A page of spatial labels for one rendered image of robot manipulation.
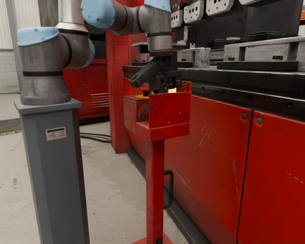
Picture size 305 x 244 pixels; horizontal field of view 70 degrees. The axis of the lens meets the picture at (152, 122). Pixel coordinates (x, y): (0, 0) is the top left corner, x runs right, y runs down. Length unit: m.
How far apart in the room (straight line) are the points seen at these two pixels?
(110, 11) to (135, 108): 0.30
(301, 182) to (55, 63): 0.74
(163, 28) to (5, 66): 7.34
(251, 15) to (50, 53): 1.29
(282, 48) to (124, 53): 1.55
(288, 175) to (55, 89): 0.69
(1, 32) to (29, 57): 7.17
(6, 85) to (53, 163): 7.17
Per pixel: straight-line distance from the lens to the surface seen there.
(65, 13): 0.86
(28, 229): 1.52
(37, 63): 0.74
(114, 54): 2.09
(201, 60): 1.13
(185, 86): 0.74
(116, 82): 2.10
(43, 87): 0.73
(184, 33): 1.32
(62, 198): 0.84
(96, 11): 0.60
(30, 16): 8.06
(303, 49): 0.76
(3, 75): 7.87
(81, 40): 0.84
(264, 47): 0.85
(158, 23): 0.67
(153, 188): 0.85
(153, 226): 0.96
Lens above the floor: 0.90
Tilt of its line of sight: 15 degrees down
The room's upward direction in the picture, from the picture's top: straight up
